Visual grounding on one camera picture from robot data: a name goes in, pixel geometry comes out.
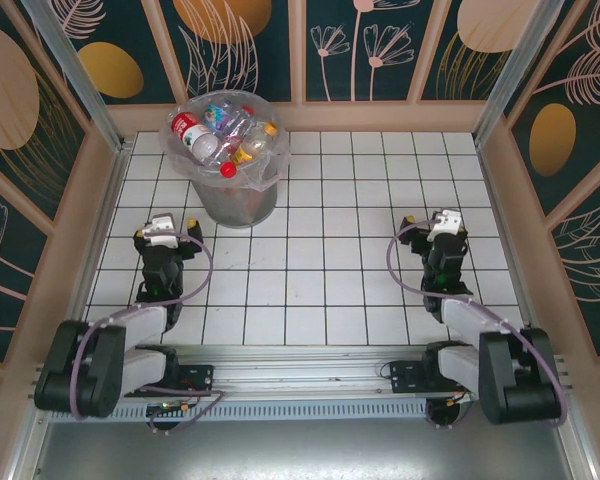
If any red white label water bottle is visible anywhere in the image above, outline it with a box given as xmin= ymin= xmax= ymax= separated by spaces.
xmin=171 ymin=110 xmax=239 ymax=180

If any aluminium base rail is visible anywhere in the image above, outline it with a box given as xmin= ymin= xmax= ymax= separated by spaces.
xmin=29 ymin=343 xmax=581 ymax=401

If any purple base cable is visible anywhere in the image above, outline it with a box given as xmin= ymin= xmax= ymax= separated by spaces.
xmin=129 ymin=378 xmax=226 ymax=436
xmin=426 ymin=392 xmax=481 ymax=431

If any slotted grey cable duct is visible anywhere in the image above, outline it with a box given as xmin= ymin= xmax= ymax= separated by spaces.
xmin=47 ymin=399 xmax=431 ymax=422

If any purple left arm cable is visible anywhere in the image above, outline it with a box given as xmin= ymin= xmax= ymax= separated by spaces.
xmin=72 ymin=232 xmax=214 ymax=420

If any orange juice bottle black label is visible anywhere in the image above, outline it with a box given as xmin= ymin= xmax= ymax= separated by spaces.
xmin=228 ymin=121 xmax=280 ymax=166

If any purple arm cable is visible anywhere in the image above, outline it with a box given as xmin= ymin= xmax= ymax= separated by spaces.
xmin=387 ymin=214 xmax=570 ymax=427
xmin=72 ymin=232 xmax=214 ymax=420

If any aluminium frame post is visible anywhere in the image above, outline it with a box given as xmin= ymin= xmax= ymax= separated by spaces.
xmin=22 ymin=0 xmax=129 ymax=154
xmin=473 ymin=0 xmax=551 ymax=146

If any clear plastic bin liner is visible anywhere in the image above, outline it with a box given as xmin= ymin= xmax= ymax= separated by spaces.
xmin=158 ymin=89 xmax=294 ymax=191

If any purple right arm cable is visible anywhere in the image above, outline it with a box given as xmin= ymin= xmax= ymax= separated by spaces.
xmin=387 ymin=214 xmax=570 ymax=427

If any grey metal mesh bin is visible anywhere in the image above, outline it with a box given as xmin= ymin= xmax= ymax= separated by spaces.
xmin=162 ymin=89 xmax=292 ymax=229

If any grey metal base plate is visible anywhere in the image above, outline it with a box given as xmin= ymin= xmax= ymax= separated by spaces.
xmin=29 ymin=419 xmax=581 ymax=480

